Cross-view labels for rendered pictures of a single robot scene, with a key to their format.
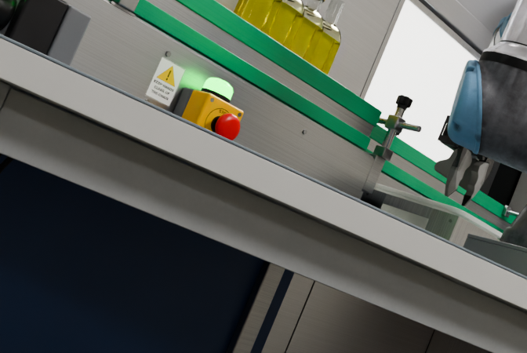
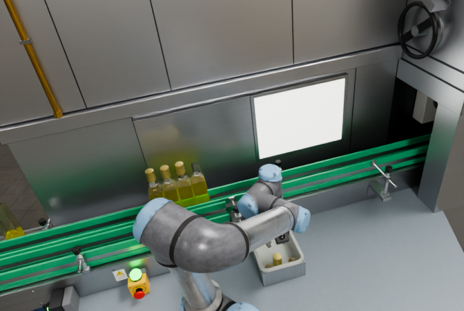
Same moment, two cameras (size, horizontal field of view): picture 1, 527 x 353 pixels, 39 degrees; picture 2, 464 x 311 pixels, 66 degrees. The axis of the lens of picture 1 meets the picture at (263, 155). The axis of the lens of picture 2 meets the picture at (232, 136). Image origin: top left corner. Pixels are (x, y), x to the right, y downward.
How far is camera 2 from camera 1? 158 cm
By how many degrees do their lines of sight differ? 48
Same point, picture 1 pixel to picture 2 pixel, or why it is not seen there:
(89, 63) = (92, 287)
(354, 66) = (242, 144)
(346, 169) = not seen: hidden behind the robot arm
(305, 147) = not seen: hidden behind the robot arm
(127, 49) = (99, 278)
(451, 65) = (311, 97)
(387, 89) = (271, 137)
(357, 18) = (229, 128)
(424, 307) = not seen: outside the picture
